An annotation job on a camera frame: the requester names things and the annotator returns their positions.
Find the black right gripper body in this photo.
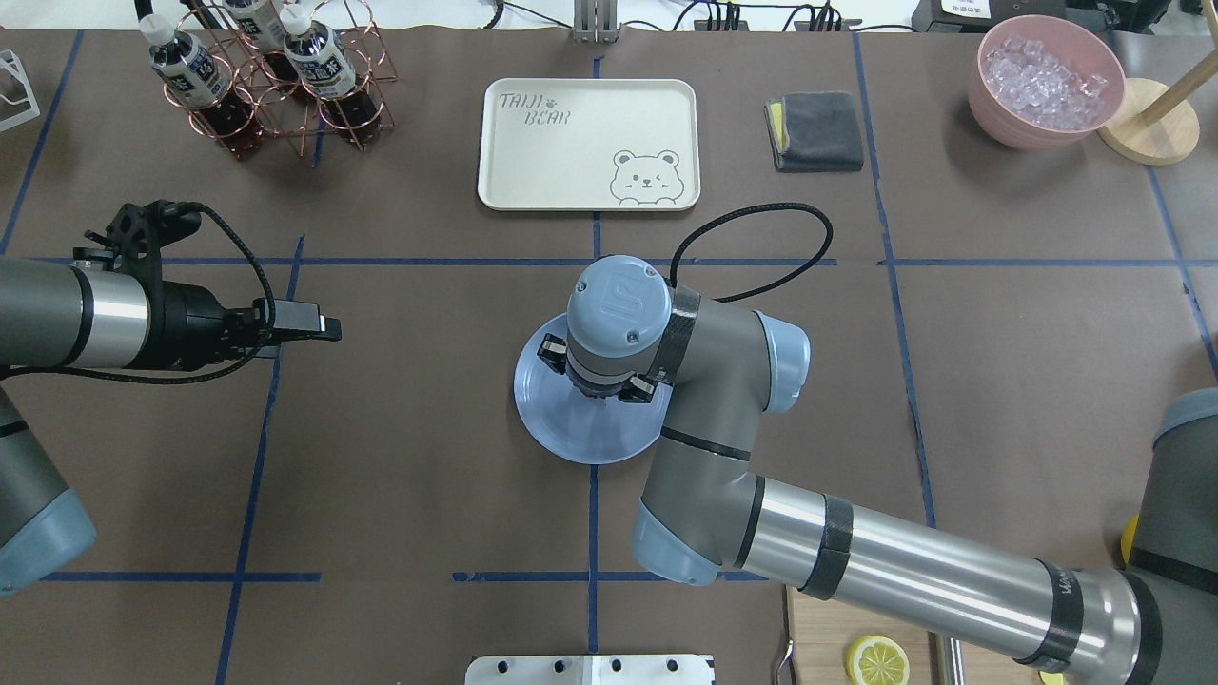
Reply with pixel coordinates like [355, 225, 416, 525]
[537, 333, 674, 403]

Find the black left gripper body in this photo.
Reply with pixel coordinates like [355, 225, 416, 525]
[147, 282, 276, 372]

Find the blue round plate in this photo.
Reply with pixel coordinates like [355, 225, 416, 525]
[513, 314, 674, 466]

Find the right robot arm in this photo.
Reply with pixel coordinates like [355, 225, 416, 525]
[516, 255, 1217, 684]

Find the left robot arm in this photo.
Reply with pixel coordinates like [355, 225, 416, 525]
[1, 257, 343, 596]

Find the tea bottle white cap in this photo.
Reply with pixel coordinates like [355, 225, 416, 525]
[138, 13, 263, 158]

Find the cream bear serving tray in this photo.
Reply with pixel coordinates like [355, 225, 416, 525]
[476, 78, 702, 212]

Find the wooden cutting board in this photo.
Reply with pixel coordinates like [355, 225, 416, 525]
[788, 590, 1041, 684]

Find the grey and yellow cloth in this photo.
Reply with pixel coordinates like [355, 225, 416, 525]
[764, 91, 864, 173]

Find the lemon half slice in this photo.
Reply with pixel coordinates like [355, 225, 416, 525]
[844, 635, 911, 685]

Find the steel muddler black tip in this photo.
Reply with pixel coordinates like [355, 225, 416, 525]
[935, 635, 966, 685]

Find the pink bowl of ice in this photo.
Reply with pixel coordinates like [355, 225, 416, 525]
[970, 13, 1125, 150]

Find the whole yellow lemon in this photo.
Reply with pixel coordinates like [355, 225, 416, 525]
[1118, 513, 1140, 566]

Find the wooden cup stand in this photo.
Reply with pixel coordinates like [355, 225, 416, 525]
[1099, 49, 1217, 166]

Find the copper wire bottle rack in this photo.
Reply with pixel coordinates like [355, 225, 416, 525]
[164, 1, 400, 161]

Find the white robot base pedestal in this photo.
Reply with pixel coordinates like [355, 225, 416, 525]
[464, 655, 717, 684]

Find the white wire rack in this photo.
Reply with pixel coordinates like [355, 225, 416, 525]
[1, 50, 41, 130]

